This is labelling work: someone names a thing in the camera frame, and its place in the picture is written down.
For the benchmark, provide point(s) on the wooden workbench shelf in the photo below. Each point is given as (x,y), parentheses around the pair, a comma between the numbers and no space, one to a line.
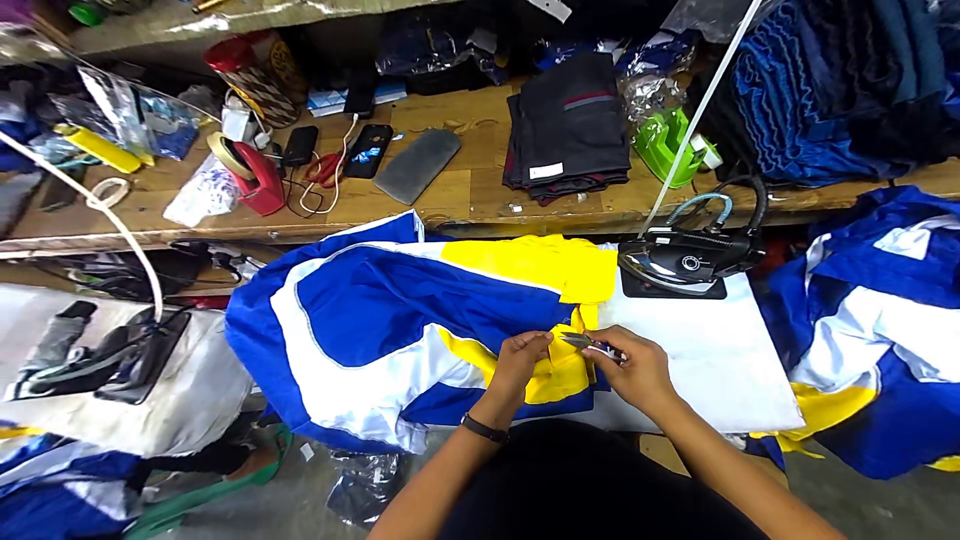
(472,180)

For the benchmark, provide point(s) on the clear plastic bag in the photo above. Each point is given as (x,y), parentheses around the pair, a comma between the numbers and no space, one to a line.
(366,487)

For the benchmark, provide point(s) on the small black phone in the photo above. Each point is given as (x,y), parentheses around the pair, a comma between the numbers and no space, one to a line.
(301,145)

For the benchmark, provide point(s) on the stack of blue folded garments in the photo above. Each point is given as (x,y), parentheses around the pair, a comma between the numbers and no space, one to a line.
(787,97)

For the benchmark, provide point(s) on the blue white yellow garment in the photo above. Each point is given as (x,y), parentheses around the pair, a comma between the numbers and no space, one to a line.
(360,307)
(847,322)

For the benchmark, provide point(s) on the person's right forearm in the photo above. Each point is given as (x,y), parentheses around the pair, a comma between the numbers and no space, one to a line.
(735,469)

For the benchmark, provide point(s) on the stack of dark folded clothes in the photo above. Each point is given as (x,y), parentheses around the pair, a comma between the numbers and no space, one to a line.
(568,120)

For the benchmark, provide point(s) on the grey cloth-wrapped iron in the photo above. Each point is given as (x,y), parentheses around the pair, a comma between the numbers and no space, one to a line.
(58,343)

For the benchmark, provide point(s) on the person's right thumb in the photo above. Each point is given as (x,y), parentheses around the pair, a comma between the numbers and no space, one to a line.
(604,360)

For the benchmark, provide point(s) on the red tape dispenser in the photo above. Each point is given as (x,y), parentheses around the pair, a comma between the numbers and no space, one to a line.
(259,180)

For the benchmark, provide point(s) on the beige cloth-covered ironing board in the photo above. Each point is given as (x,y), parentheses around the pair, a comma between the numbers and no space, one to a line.
(210,390)

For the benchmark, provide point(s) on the blue and white garment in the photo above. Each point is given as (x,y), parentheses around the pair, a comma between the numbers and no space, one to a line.
(60,487)

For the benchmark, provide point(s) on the black iron rest mat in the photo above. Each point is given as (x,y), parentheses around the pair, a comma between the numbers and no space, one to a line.
(705,289)

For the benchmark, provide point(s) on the green strip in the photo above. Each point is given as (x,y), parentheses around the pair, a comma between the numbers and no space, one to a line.
(217,491)

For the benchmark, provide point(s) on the overhead shelf board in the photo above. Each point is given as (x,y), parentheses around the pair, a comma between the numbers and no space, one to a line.
(187,19)

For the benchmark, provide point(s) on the brown cardboard piece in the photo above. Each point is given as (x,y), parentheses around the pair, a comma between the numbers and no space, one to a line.
(664,453)

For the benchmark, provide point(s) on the person's left hand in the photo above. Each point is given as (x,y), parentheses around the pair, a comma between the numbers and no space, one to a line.
(513,369)

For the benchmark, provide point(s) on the green tape dispenser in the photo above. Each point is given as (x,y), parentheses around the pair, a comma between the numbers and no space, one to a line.
(666,150)

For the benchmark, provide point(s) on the thin white rod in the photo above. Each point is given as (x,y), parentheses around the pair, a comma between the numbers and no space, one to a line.
(697,120)

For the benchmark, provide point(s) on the person's wristband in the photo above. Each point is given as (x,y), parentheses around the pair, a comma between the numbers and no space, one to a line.
(484,428)

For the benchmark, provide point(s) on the person's body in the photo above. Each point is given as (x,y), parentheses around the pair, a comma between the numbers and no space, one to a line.
(585,487)

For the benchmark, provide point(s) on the grey flat rounded pad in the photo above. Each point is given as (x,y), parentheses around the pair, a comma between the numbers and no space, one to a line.
(418,165)

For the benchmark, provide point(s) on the green cap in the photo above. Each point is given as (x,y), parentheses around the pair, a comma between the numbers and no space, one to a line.
(86,13)

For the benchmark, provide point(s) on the pile of plastic-wrapped garments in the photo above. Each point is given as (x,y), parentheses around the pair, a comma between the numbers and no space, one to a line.
(435,52)

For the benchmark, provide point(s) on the black steam iron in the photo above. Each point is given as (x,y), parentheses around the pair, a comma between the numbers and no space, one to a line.
(694,255)

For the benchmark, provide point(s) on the blue and white paper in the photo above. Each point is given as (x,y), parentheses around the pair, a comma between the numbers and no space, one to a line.
(390,93)

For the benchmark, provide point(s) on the person's left forearm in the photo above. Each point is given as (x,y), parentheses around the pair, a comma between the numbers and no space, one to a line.
(439,478)

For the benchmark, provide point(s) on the person's left fingers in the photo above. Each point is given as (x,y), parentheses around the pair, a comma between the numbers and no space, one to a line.
(531,342)

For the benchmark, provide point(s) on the white charger adapter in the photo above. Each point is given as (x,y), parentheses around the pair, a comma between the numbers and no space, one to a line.
(237,123)

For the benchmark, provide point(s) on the black smartphone with lit screen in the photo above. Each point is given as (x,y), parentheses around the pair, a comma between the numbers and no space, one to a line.
(369,151)

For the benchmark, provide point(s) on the person's right hand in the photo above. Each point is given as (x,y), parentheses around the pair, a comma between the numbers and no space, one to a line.
(643,372)

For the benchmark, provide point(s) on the pile of plastic packets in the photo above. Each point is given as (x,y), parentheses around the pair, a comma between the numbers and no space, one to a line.
(142,109)

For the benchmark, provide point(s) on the crumpled white plastic bag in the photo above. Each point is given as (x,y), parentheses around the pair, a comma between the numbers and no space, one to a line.
(201,192)

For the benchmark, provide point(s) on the red patterned tin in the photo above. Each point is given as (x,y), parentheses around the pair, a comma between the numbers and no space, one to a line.
(251,75)

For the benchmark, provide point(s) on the white ironing board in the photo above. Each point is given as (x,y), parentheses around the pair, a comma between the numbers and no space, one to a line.
(720,349)

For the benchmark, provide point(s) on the metal thread snips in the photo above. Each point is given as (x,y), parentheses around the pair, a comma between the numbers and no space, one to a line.
(577,340)

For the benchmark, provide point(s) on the yellow tube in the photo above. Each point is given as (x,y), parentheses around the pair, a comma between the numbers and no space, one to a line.
(105,148)

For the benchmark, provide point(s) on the person's right fingers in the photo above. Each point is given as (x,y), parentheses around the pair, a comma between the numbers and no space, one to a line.
(615,334)

